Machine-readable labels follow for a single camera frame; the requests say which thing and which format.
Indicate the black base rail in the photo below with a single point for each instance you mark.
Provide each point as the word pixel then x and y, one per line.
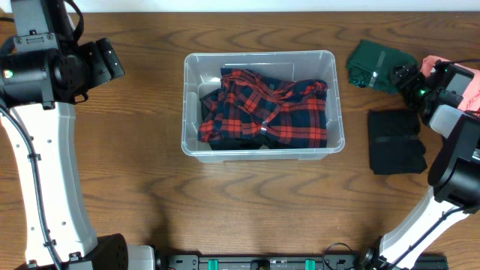
pixel 194 262

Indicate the dark green garment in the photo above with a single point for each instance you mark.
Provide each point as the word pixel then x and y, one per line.
pixel 371 65

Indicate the pink folded garment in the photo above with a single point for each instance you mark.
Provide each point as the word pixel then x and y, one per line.
pixel 455 78

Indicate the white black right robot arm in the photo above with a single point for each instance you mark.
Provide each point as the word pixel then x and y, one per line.
pixel 452 196

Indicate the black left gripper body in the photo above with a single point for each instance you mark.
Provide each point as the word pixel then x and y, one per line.
pixel 86 70

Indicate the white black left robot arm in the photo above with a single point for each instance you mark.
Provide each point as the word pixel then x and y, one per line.
pixel 45 73

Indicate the black folded garment on table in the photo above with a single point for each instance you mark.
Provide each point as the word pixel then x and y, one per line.
pixel 394 144

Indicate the red navy plaid shirt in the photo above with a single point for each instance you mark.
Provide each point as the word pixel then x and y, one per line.
pixel 251 104

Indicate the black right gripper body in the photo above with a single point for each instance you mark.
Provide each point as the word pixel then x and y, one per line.
pixel 416 92

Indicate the clear plastic storage bin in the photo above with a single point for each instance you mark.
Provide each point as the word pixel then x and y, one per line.
pixel 202 75

